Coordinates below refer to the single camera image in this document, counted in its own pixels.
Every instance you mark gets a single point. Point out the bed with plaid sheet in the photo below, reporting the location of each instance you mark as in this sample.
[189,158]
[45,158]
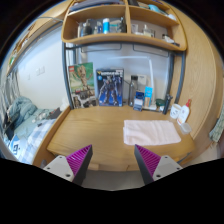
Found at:
[33,140]

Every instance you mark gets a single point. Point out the white mug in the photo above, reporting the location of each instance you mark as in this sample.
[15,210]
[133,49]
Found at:
[175,111]

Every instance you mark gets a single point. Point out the pale pink towel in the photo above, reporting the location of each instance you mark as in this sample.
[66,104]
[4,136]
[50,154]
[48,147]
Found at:
[150,132]

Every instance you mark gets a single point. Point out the blue robot model kit box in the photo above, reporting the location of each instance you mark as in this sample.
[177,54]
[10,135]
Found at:
[110,88]

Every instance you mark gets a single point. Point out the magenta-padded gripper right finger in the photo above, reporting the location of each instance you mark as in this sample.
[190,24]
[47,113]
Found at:
[166,165]

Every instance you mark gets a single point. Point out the small blue box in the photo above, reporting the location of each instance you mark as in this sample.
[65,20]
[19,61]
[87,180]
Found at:
[138,101]

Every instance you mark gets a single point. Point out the small clear plastic container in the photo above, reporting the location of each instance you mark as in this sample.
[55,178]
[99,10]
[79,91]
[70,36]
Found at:
[186,128]

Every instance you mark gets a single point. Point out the white carton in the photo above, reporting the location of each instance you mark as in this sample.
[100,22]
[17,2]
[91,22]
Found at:
[142,81]

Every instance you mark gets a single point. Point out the white lotion bottle red cap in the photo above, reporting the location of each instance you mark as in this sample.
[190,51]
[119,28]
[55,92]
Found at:
[183,115]

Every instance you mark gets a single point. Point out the dark green round dish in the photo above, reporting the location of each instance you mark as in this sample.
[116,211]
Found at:
[160,102]

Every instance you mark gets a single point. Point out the green tree figure toy box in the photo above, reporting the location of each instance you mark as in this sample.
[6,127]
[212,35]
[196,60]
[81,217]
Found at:
[81,83]

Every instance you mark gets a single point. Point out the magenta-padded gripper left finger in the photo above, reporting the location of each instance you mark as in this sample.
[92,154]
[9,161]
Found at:
[60,165]

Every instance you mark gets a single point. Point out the light blue and orange package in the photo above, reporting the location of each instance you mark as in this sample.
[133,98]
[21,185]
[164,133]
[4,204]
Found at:
[148,96]

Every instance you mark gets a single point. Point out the green checked cloth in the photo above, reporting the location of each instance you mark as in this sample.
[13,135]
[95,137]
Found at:
[217,128]

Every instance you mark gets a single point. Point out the white wall switch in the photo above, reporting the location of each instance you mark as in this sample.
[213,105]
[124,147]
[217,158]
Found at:
[40,70]

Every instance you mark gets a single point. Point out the wooden shelf unit with items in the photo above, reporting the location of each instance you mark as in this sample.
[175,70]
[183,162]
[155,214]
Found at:
[126,38]

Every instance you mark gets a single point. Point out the grey metal shelf frame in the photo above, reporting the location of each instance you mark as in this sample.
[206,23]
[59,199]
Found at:
[182,73]

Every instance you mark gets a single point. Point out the white desk lamp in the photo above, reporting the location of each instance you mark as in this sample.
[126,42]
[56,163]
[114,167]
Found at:
[152,76]

